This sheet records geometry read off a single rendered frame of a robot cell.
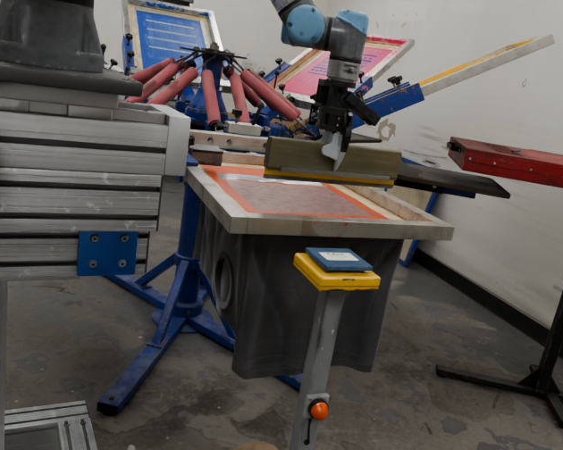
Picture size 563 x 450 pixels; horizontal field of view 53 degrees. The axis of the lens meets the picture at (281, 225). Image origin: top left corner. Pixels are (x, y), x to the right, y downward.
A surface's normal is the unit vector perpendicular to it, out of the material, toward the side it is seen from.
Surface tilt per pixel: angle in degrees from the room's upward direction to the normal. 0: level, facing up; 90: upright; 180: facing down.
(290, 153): 90
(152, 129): 90
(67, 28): 72
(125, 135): 90
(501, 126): 90
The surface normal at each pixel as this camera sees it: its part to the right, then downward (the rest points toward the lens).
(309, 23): -0.06, 0.27
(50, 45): 0.43, 0.01
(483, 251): -0.92, -0.04
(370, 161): 0.34, 0.31
